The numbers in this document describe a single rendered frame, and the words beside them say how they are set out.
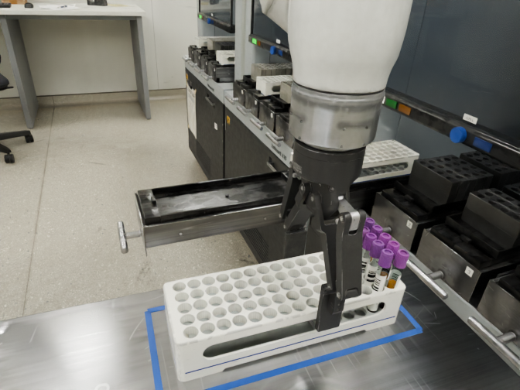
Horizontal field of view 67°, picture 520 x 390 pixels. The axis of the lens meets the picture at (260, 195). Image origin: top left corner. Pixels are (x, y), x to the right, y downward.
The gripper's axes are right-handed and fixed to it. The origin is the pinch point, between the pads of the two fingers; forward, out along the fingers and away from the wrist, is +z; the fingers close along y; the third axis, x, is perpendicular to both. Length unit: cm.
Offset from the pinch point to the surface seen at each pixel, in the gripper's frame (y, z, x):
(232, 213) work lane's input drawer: -30.1, 7.1, -1.5
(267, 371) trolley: 6.7, 5.5, -8.1
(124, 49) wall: -387, 37, -5
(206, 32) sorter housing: -218, -1, 37
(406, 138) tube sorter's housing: -47, 2, 52
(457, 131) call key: -18.1, -11.3, 37.6
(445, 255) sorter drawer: -8.0, 8.7, 32.7
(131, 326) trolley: -5.0, 5.5, -22.5
